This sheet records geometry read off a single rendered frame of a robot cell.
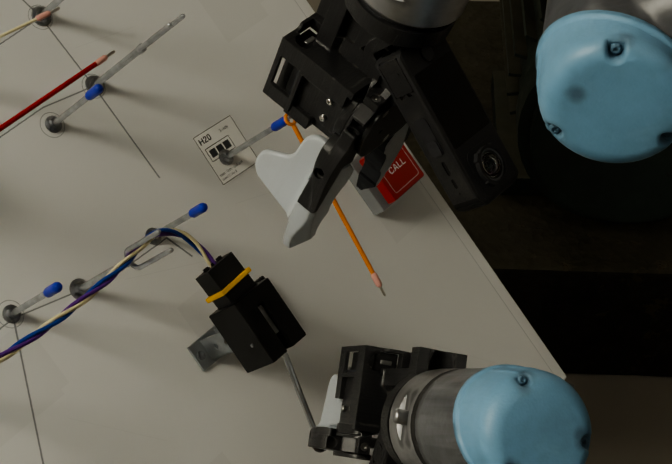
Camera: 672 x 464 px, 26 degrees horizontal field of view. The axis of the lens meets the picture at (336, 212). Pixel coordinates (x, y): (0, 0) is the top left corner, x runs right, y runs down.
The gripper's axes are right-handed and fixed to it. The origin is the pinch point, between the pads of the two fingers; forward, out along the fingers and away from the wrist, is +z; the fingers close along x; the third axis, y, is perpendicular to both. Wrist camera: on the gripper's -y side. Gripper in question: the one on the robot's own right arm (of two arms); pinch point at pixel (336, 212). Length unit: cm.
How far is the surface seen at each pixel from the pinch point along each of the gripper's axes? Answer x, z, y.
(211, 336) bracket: 1.0, 20.8, 5.0
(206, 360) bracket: 1.6, 23.1, 4.3
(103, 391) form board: 10.9, 21.9, 7.4
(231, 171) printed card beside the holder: -11.8, 18.4, 14.8
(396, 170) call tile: -25.3, 19.1, 5.5
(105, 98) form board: -5.1, 13.7, 25.0
